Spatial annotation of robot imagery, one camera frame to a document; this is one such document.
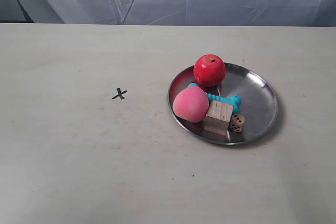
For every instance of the pink peach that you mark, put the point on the pink peach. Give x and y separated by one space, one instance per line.
178 111

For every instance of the red apple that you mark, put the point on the red apple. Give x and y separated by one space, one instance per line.
209 70

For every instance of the wooden cube block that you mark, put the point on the wooden cube block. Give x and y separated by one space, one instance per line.
218 117

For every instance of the turquoise bone toy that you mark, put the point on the turquoise bone toy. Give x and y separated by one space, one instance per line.
231 100

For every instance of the small wooden die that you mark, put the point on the small wooden die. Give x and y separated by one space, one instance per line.
237 122

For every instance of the round steel plate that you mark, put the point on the round steel plate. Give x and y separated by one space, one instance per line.
259 106

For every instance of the black cross mark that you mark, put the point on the black cross mark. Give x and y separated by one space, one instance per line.
120 94

